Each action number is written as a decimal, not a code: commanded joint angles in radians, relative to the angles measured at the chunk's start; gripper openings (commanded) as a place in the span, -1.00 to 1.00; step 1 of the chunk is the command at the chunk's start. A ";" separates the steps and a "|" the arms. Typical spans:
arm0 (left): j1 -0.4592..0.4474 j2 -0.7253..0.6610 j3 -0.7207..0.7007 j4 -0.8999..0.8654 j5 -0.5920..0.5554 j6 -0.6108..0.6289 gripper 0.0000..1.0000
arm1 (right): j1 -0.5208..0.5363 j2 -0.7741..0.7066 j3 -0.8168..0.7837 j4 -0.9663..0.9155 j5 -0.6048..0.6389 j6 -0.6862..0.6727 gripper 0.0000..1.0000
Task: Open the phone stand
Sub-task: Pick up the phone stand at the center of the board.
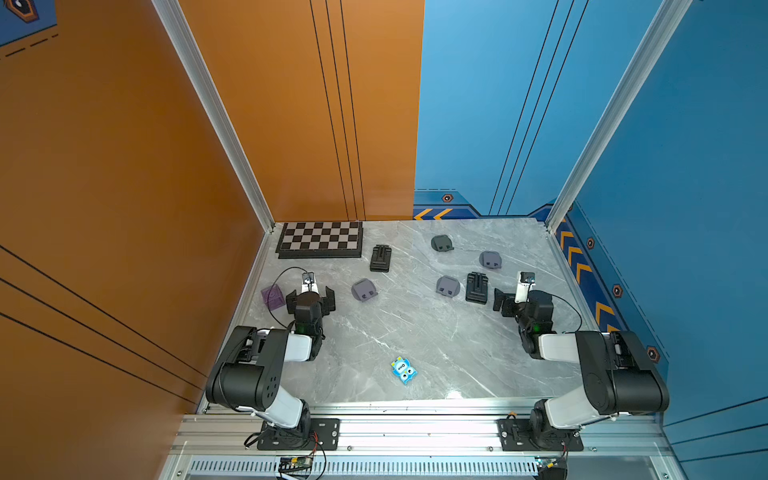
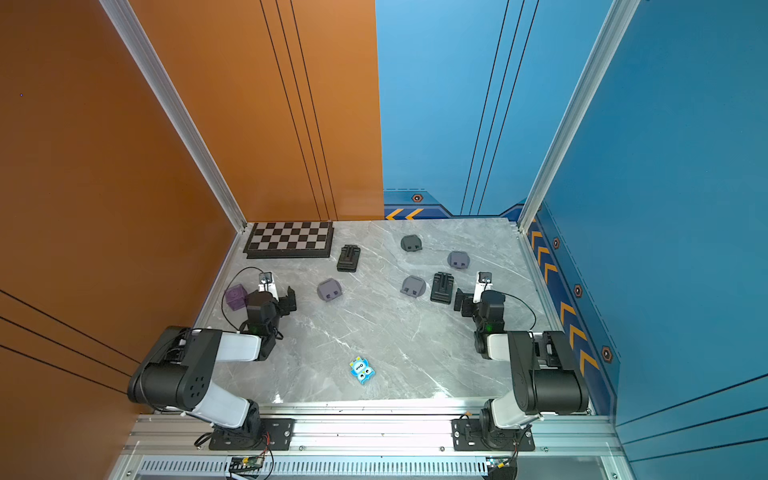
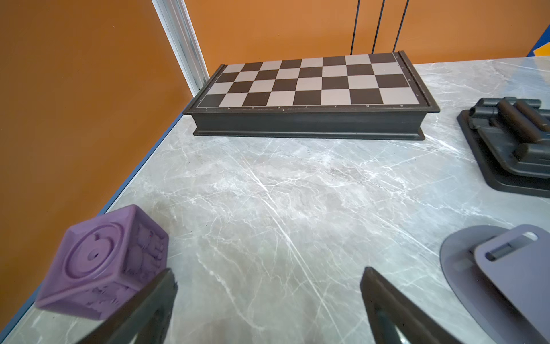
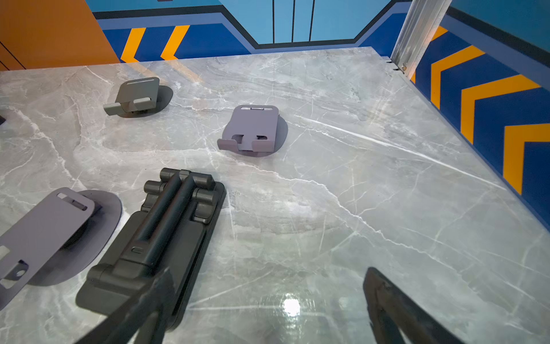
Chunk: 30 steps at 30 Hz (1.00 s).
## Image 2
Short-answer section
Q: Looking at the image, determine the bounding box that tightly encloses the black folding phone stand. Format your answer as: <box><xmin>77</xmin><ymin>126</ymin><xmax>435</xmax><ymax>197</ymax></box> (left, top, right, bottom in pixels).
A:
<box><xmin>430</xmin><ymin>272</ymin><xmax>454</xmax><ymax>305</ymax></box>

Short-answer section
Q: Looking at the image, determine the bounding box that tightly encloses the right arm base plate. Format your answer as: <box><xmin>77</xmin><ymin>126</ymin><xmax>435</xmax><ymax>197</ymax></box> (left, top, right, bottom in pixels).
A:
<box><xmin>451</xmin><ymin>417</ymin><xmax>536</xmax><ymax>453</ymax></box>

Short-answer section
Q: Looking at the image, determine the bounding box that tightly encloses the black white chessboard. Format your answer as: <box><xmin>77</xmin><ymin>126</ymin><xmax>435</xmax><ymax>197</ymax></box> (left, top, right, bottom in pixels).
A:
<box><xmin>243</xmin><ymin>221</ymin><xmax>334</xmax><ymax>259</ymax></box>

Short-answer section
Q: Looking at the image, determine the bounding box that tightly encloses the purple cube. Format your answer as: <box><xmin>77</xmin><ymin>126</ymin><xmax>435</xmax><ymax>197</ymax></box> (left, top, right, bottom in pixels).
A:
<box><xmin>224</xmin><ymin>284</ymin><xmax>248</xmax><ymax>311</ymax></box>

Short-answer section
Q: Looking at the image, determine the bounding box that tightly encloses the left green circuit board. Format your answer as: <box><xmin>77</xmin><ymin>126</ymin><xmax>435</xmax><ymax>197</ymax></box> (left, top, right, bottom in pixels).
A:
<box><xmin>226</xmin><ymin>456</ymin><xmax>269</xmax><ymax>480</ymax></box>

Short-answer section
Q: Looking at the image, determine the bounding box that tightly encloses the black folded phone stand left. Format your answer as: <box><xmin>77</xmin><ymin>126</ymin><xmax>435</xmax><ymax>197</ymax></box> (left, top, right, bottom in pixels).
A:
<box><xmin>336</xmin><ymin>244</ymin><xmax>361</xmax><ymax>273</ymax></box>

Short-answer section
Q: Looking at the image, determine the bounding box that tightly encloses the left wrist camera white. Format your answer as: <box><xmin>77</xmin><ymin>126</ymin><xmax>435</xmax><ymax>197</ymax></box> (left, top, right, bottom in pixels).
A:
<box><xmin>258</xmin><ymin>272</ymin><xmax>278</xmax><ymax>298</ymax></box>

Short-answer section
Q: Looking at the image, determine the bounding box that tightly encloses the aluminium front rail frame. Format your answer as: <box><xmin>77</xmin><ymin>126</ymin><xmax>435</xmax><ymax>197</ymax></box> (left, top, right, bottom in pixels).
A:
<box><xmin>111</xmin><ymin>398</ymin><xmax>632</xmax><ymax>479</ymax></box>

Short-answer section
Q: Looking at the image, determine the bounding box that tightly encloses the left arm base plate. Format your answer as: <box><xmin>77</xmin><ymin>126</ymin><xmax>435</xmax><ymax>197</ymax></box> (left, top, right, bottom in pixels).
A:
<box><xmin>208</xmin><ymin>418</ymin><xmax>296</xmax><ymax>452</ymax></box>

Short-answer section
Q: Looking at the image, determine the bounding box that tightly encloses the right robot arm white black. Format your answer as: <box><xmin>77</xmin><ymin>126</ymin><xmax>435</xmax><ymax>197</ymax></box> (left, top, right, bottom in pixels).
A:
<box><xmin>454</xmin><ymin>290</ymin><xmax>590</xmax><ymax>452</ymax></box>

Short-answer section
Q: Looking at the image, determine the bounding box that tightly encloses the aluminium corner post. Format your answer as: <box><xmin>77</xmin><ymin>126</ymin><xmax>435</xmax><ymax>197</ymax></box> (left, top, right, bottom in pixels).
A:
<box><xmin>100</xmin><ymin>0</ymin><xmax>247</xmax><ymax>232</ymax></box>
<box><xmin>517</xmin><ymin>0</ymin><xmax>640</xmax><ymax>234</ymax></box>

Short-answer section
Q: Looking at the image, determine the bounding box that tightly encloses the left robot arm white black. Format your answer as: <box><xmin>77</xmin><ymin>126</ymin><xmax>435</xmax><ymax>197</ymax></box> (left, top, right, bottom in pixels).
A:
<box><xmin>127</xmin><ymin>288</ymin><xmax>297</xmax><ymax>451</ymax></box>

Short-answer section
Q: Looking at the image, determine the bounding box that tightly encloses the right aluminium corner post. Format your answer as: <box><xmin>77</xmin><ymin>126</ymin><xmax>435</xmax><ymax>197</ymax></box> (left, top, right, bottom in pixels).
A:
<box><xmin>517</xmin><ymin>0</ymin><xmax>640</xmax><ymax>234</ymax></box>

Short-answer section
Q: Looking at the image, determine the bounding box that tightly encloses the dark grey round phone stand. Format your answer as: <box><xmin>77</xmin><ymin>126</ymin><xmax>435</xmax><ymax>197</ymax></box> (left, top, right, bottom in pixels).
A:
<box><xmin>400</xmin><ymin>234</ymin><xmax>423</xmax><ymax>252</ymax></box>

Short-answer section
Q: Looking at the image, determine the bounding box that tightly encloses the left aluminium corner post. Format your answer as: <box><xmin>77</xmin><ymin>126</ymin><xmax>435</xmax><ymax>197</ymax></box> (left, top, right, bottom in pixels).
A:
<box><xmin>100</xmin><ymin>0</ymin><xmax>247</xmax><ymax>232</ymax></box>

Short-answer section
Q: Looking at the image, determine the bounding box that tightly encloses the right circuit board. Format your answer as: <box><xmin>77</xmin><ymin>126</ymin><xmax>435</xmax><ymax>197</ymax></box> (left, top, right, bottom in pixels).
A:
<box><xmin>486</xmin><ymin>457</ymin><xmax>518</xmax><ymax>480</ymax></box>

